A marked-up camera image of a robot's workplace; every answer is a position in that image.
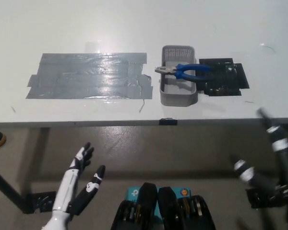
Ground grey duct tape patch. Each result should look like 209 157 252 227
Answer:
25 52 154 100

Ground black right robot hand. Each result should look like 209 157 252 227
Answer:
231 107 288 211

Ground teal box on robot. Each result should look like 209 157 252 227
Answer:
126 186 192 230

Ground grey plastic basket container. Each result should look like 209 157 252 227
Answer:
159 45 199 106

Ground small black tape piece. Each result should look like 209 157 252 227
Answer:
159 117 178 126

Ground black robot torso blocks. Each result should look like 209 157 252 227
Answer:
110 182 216 230

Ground blue handled plier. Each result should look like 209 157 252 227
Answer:
155 63 212 80

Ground black diagonal table brace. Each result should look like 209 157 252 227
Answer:
0 164 32 214

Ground black floor tape patch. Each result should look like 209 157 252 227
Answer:
246 184 288 209
21 191 57 214

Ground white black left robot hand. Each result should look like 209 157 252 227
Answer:
51 142 106 216

